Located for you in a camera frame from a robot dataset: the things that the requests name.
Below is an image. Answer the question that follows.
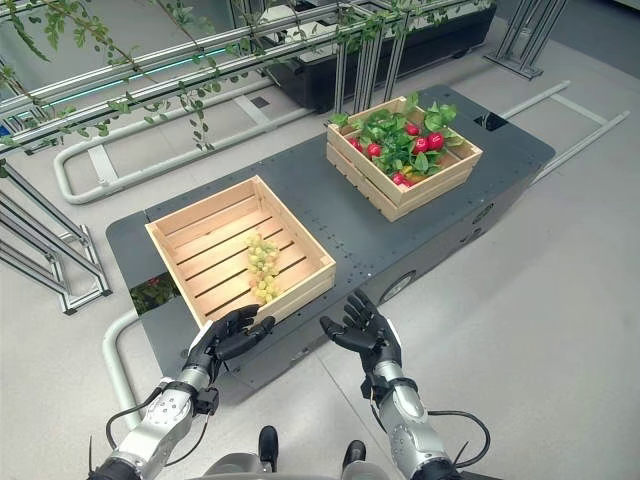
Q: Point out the dark grey mobile platform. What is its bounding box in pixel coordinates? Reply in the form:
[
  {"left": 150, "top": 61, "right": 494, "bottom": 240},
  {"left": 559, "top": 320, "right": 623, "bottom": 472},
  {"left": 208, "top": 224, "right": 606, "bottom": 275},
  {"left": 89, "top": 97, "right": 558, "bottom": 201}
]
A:
[{"left": 105, "top": 84, "right": 558, "bottom": 404}]

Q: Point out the white floor pipe rail loop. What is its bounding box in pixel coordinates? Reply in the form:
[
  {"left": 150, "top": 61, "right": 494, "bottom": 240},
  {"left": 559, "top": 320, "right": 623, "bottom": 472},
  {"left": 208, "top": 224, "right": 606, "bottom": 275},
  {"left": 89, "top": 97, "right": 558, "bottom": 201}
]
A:
[{"left": 53, "top": 88, "right": 321, "bottom": 206}]

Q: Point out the green hanging vine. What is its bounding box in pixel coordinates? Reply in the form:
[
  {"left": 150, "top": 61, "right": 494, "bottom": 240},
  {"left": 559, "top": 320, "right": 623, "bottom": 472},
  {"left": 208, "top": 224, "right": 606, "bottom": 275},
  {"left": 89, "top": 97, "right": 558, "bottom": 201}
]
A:
[{"left": 0, "top": 0, "right": 451, "bottom": 179}]

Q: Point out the white floor pipe rail pair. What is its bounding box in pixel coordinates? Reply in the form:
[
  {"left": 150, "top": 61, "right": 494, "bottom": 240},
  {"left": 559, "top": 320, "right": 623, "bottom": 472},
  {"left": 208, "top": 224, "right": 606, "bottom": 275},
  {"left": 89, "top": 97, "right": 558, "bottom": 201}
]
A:
[{"left": 499, "top": 81, "right": 632, "bottom": 184}]

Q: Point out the robot left dark foot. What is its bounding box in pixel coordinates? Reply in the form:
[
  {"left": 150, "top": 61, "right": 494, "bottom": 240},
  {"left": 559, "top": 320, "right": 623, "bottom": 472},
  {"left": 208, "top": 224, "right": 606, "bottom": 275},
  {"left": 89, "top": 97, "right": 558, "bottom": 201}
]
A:
[{"left": 256, "top": 425, "right": 280, "bottom": 473}]

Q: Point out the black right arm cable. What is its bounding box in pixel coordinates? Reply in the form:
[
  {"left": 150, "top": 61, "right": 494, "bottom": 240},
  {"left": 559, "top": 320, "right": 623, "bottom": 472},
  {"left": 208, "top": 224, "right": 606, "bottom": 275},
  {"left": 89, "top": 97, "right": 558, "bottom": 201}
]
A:
[{"left": 424, "top": 409, "right": 492, "bottom": 469}]

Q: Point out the green leafy foliage bunch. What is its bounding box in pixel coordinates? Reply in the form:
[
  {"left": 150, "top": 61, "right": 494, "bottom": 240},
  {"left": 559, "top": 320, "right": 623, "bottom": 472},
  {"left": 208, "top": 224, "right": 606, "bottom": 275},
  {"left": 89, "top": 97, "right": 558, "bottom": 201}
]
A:
[{"left": 329, "top": 91, "right": 466, "bottom": 177}]

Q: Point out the aluminium profile corner post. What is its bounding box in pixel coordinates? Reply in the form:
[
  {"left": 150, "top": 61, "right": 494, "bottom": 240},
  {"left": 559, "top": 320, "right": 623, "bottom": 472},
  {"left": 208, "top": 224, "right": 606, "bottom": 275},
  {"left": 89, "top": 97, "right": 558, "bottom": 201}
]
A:
[{"left": 482, "top": 0, "right": 569, "bottom": 80}]

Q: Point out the wooden crate with grapes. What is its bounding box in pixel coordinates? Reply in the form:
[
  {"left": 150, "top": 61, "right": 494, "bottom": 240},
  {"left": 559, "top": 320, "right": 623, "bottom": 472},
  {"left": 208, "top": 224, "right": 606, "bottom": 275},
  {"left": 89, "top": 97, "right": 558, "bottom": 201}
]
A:
[{"left": 144, "top": 174, "right": 337, "bottom": 332}]

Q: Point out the aluminium rail frame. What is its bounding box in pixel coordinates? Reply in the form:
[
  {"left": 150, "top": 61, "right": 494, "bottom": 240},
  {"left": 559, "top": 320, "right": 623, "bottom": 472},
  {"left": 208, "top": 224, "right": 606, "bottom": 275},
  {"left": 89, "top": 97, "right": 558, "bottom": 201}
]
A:
[{"left": 0, "top": 0, "right": 494, "bottom": 154}]

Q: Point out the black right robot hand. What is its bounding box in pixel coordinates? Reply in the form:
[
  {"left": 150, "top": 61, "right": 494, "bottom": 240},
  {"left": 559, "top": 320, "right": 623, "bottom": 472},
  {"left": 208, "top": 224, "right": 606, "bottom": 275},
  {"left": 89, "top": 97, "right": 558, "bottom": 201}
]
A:
[{"left": 319, "top": 289, "right": 402, "bottom": 374}]

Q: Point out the green grape bunch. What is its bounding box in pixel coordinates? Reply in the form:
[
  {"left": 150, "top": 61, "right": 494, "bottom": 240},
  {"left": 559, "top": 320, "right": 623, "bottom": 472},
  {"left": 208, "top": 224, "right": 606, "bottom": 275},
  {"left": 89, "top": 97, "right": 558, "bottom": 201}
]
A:
[{"left": 244, "top": 233, "right": 282, "bottom": 305}]

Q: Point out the grey robot torso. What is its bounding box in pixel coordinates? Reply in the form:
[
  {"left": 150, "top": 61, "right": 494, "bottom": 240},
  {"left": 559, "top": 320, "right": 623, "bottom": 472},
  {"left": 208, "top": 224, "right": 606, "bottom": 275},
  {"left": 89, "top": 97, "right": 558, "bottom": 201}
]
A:
[{"left": 198, "top": 452, "right": 374, "bottom": 480}]

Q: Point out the wooden crate with leafy radishes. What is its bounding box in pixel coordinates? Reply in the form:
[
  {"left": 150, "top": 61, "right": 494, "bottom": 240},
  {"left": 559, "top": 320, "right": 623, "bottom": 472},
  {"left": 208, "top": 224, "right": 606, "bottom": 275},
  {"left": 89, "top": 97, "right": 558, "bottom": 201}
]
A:
[{"left": 326, "top": 96, "right": 484, "bottom": 224}]

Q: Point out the black planter trough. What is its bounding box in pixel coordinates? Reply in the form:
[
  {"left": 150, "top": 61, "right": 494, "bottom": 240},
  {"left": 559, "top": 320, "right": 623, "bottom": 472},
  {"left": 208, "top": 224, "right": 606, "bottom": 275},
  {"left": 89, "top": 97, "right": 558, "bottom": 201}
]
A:
[{"left": 267, "top": 2, "right": 499, "bottom": 114}]

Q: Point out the white curved floor pipe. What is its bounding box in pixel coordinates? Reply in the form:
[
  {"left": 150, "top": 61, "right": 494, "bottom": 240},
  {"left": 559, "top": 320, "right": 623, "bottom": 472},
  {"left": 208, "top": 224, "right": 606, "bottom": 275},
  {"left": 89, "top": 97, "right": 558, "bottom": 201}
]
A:
[{"left": 102, "top": 308, "right": 147, "bottom": 432}]

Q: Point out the robot dark foot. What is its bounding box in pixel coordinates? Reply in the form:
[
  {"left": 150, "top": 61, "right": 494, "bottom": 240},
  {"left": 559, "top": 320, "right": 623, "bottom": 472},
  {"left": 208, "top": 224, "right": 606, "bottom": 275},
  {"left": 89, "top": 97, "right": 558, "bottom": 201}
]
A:
[
  {"left": 341, "top": 439, "right": 367, "bottom": 467},
  {"left": 256, "top": 425, "right": 280, "bottom": 473}
]

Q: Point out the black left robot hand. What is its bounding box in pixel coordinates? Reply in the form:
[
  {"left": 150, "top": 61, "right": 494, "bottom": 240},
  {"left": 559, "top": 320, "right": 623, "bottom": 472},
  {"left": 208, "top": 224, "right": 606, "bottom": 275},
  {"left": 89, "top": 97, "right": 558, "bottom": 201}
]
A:
[{"left": 185, "top": 304, "right": 277, "bottom": 381}]

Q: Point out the aluminium profile floor stand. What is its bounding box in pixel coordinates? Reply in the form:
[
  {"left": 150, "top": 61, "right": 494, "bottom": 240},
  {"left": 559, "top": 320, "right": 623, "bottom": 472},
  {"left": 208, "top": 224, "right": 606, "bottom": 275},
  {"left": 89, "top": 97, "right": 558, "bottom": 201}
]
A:
[{"left": 0, "top": 159, "right": 113, "bottom": 316}]

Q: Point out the robot right dark foot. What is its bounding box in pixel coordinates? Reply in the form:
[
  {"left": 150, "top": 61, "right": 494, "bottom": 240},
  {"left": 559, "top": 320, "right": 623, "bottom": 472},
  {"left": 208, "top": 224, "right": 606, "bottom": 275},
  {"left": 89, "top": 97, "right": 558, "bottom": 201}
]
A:
[{"left": 341, "top": 439, "right": 367, "bottom": 467}]

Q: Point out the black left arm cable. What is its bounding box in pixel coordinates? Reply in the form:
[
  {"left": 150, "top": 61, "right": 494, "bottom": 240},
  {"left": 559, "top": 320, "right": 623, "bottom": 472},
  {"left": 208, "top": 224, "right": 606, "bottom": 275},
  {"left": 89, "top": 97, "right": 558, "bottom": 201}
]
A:
[{"left": 104, "top": 402, "right": 161, "bottom": 454}]

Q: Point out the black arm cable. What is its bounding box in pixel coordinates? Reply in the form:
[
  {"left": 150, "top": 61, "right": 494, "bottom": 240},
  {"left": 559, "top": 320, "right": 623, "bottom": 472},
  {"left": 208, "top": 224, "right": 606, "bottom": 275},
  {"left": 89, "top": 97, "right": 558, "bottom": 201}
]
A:
[
  {"left": 424, "top": 409, "right": 492, "bottom": 469},
  {"left": 104, "top": 402, "right": 161, "bottom": 454}
]

